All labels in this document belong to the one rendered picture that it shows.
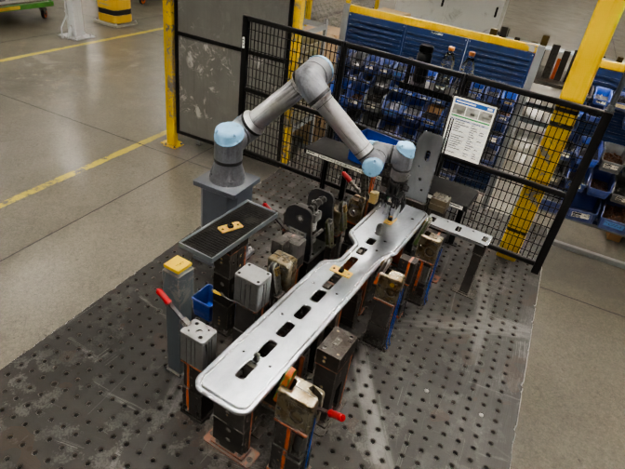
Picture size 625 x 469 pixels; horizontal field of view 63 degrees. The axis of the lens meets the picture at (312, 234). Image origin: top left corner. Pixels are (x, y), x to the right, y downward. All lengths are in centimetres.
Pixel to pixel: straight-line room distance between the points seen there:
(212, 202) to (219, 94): 251
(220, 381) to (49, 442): 57
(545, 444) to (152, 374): 199
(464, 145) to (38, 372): 203
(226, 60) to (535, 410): 338
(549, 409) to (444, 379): 123
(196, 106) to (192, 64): 36
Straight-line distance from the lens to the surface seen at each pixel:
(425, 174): 241
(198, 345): 150
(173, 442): 172
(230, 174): 211
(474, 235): 232
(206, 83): 465
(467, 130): 259
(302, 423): 142
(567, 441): 308
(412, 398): 193
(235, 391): 145
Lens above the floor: 212
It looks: 33 degrees down
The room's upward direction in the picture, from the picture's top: 9 degrees clockwise
